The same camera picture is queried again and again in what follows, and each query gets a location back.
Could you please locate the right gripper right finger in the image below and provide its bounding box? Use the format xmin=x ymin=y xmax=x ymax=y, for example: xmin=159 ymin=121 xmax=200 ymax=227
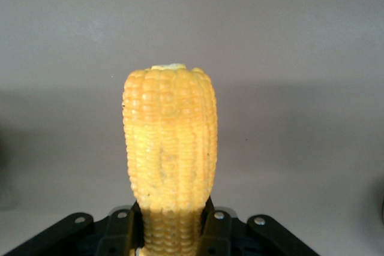
xmin=199 ymin=197 xmax=239 ymax=256

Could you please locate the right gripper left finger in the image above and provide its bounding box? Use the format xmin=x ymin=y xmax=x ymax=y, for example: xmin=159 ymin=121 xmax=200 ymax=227
xmin=98 ymin=200 xmax=143 ymax=256

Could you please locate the yellow corn cob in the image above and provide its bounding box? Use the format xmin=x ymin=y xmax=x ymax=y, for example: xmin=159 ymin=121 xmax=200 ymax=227
xmin=121 ymin=63 xmax=218 ymax=256

